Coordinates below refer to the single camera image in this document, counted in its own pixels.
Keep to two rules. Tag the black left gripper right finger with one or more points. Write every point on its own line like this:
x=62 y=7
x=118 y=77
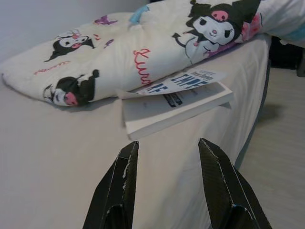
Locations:
x=228 y=195

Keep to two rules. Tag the mattress with cream sheet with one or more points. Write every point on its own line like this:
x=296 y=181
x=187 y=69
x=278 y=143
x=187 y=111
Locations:
x=47 y=155

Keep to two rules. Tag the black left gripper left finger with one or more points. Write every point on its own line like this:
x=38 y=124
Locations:
x=114 y=195

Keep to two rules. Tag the cream Kuromi print blanket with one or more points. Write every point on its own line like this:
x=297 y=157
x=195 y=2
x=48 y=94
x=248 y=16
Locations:
x=114 y=47

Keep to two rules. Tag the white book blue lettered cover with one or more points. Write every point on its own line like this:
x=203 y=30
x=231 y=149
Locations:
x=155 y=112

